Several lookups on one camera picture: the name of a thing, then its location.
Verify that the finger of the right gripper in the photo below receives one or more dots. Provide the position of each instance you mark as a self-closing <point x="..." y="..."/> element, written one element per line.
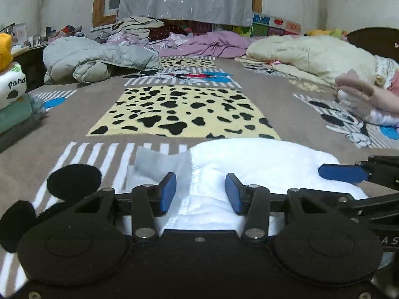
<point x="379" y="170"/>

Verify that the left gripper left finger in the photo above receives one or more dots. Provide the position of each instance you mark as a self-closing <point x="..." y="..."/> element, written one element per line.
<point x="149" y="201"/>

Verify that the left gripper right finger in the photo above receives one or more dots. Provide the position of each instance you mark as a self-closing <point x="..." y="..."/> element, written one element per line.
<point x="253" y="202"/>

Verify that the white grey garment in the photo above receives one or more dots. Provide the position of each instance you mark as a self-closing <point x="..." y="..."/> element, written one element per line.
<point x="200" y="202"/>

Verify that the folded pink sweater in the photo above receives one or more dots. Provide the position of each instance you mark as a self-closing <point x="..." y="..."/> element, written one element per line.
<point x="371" y="94"/>

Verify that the cartoon patterned brown blanket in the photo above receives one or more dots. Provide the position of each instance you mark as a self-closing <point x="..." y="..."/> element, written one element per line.
<point x="65" y="212"/>

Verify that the white patterned baby cloth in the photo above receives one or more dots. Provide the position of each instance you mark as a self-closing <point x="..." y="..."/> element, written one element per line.
<point x="385" y="71"/>

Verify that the cream yellow quilt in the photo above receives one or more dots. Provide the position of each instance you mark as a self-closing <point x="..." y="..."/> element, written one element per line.
<point x="317" y="59"/>

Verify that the dark wooden headboard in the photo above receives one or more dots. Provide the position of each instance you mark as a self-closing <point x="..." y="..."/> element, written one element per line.
<point x="379" y="41"/>

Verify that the yellow plush toy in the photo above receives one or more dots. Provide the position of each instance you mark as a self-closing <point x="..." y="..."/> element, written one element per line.
<point x="337" y="33"/>

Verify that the pale green puffy jacket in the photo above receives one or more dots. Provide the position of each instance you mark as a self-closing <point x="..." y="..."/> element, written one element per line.
<point x="86" y="61"/>

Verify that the purple crumpled sheet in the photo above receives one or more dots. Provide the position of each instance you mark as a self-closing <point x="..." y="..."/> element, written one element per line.
<point x="223" y="44"/>

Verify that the beige black striped clothing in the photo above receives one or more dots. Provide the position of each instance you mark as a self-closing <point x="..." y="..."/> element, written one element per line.
<point x="138" y="26"/>

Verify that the colourful toy box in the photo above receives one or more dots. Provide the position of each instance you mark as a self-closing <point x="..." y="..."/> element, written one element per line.
<point x="265" y="25"/>

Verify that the cluttered dark desk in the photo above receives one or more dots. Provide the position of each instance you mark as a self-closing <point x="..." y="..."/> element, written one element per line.
<point x="28" y="56"/>

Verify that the yellow knit sweater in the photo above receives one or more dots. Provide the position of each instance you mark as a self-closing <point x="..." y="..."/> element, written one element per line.
<point x="6" y="57"/>

